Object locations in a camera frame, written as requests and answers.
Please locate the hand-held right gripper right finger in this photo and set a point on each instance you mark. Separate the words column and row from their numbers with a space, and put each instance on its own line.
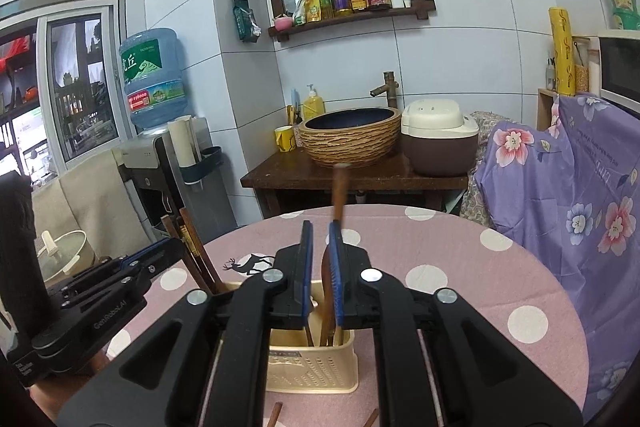
column 336, row 277

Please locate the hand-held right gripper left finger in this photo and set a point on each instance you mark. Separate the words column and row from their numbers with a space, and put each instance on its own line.
column 306, row 267

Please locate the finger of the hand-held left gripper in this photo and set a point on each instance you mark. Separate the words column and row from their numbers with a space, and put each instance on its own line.
column 155, row 252
column 115, row 287

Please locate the brown wooden spoon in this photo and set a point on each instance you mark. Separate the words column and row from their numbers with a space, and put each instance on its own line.
column 341, row 192

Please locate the beige plastic utensil holder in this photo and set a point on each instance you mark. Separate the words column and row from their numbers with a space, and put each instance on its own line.
column 310, row 372

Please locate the cream pot with lid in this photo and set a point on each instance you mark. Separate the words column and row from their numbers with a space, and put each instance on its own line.
column 70, row 257

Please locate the grey water dispenser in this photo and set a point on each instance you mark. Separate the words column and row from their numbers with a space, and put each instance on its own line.
column 215, row 197

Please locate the beige cloth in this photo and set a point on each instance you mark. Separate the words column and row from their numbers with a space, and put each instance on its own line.
column 90, row 197

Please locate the dark wooden counter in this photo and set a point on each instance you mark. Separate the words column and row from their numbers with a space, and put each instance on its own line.
column 280, row 177

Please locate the cream rolled paper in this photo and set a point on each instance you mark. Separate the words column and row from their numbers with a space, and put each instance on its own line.
column 182, row 142

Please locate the woven pattern sink basin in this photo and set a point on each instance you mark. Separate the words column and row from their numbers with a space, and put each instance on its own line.
column 350, row 147

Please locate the yellow mug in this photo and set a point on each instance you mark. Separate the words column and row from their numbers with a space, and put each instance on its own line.
column 284, row 139

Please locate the yellow dish soap bottle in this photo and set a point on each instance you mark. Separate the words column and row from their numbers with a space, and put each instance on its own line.
column 313, row 107

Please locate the white rice cooker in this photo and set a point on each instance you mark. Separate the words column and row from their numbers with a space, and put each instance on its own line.
column 435, row 142

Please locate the brown floral cloth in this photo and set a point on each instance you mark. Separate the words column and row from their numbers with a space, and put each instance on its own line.
column 482, row 187

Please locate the blue water jug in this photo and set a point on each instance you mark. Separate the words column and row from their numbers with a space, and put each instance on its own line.
column 150, row 77

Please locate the window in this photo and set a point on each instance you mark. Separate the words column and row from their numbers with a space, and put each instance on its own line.
column 75, row 82

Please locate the bamboo style faucet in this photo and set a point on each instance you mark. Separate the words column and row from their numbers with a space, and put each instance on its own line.
column 390, row 87

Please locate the small pink bowl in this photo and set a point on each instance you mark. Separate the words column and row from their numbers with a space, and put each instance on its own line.
column 282, row 23

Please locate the purple floral cloth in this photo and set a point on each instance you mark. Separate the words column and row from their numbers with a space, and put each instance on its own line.
column 565, row 187

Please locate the green packet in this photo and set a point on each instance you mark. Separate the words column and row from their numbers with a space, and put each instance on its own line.
column 245, row 19

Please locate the wooden storage box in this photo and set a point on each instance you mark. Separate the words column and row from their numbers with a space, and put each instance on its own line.
column 545, row 107

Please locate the yellow wrap roll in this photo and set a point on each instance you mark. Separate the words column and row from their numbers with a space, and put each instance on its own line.
column 562, row 52

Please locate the white microwave oven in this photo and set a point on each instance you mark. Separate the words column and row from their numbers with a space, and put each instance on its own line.
column 620, row 67

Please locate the green noodle cup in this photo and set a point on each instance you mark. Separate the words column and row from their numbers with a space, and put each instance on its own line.
column 622, row 0
column 627, row 20

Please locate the dark blue wall basket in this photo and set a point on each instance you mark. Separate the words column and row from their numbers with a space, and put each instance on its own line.
column 205, row 167

